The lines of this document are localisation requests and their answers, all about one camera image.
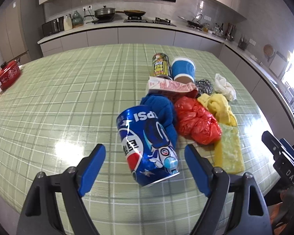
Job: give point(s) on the red white milk carton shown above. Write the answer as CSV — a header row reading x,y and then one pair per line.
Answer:
x,y
170,88

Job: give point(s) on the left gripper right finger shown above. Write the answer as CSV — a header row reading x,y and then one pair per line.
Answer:
x,y
249,213

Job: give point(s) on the utensil holder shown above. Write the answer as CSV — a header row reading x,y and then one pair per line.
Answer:
x,y
243,43

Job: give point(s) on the blue paper cup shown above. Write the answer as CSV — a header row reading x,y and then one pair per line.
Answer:
x,y
183,70

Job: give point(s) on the red plastic bag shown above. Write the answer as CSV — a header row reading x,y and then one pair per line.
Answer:
x,y
195,122

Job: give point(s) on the sink faucet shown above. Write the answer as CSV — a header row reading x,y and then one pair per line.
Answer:
x,y
197,18

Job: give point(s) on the black yellow drink can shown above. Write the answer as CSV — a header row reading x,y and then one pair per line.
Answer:
x,y
161,66

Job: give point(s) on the blue cloth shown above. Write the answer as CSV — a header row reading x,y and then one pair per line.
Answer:
x,y
165,111

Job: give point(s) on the white paper towel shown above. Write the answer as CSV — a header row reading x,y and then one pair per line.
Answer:
x,y
221,85

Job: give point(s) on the white cutting board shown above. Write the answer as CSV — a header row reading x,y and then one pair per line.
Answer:
x,y
278,64

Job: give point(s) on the gas stove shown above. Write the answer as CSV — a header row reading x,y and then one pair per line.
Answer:
x,y
153,21

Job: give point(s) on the steel wool scrubber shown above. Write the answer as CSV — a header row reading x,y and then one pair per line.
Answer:
x,y
204,86

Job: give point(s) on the yellow-green sponge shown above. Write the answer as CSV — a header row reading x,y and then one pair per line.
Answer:
x,y
227,151

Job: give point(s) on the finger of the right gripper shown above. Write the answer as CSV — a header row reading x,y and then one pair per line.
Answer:
x,y
272,143
287,146

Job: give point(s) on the pan at sink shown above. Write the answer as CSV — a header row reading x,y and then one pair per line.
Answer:
x,y
192,24

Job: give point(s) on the lidded wok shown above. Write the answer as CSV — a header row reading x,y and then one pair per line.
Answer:
x,y
105,13

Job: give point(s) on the yellow cloth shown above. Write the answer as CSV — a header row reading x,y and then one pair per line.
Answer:
x,y
218,106

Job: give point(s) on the green teapot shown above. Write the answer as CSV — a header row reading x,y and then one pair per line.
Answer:
x,y
77,19

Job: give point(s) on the blue Pepsi can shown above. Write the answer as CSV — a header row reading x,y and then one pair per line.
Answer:
x,y
149,152

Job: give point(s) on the frying pan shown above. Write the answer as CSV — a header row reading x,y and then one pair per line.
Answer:
x,y
132,13

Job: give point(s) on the refrigerator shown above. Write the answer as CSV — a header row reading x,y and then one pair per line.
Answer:
x,y
20,30

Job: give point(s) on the white jug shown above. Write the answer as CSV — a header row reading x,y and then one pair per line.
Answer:
x,y
67,22

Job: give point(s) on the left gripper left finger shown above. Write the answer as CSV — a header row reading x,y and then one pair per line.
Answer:
x,y
40,213

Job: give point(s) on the black microwave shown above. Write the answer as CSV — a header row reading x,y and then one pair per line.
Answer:
x,y
53,27

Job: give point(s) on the red pot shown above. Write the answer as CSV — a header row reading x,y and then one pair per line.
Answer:
x,y
10,72

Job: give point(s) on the round woven trivet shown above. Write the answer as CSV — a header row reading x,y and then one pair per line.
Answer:
x,y
268,51

